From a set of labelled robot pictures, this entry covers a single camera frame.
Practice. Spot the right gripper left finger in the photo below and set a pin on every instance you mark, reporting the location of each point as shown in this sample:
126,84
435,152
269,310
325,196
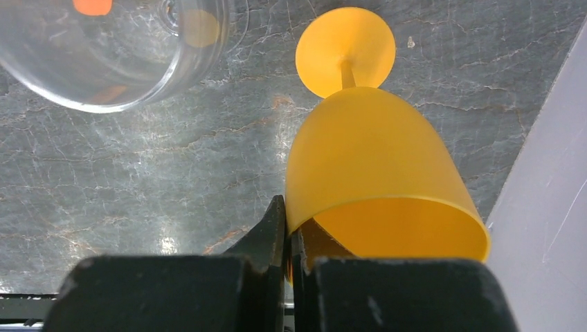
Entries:
241,289

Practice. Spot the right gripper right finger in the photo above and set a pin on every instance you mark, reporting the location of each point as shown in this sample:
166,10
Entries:
335,292

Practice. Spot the yellow wine glass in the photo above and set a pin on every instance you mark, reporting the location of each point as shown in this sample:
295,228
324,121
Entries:
367,166

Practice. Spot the clear wine glass front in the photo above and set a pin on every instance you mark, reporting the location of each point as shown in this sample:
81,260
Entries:
141,52

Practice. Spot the orange wine glass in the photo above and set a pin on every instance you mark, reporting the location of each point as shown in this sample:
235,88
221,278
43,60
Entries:
93,8

